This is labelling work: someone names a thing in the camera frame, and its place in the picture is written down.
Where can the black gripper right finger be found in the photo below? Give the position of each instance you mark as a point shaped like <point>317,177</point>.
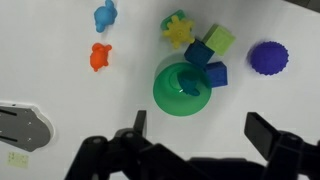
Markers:
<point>263,133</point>

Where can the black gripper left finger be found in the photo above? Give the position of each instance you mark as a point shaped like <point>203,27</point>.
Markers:
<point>141,122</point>

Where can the yellow spiky toy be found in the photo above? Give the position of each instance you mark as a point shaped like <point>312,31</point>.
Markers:
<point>178,31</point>

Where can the green plastic bowl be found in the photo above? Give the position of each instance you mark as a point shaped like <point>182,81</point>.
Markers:
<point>181,90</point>

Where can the teal toy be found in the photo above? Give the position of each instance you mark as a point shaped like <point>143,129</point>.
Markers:
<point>189,85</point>

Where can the orange animal toy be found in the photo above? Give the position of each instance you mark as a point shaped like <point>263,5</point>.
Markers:
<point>99,56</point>

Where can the green toy block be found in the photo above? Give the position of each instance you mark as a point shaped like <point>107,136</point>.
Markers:
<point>170,19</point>

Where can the blue animal toy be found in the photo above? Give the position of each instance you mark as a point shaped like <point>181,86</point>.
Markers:
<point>104,15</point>

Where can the dark blue foam cube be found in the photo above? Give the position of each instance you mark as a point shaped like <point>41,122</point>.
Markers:
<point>199,53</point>

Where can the lime green foam cube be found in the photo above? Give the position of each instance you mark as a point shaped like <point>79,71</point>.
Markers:
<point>219,39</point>

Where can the gray metal mounting plate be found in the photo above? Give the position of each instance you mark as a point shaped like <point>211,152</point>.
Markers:
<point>23,128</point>

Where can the pale green sticker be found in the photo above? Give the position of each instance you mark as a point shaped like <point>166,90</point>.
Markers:
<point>18,159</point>

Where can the black equipment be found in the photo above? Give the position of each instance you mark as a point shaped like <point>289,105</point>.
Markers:
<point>305,4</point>

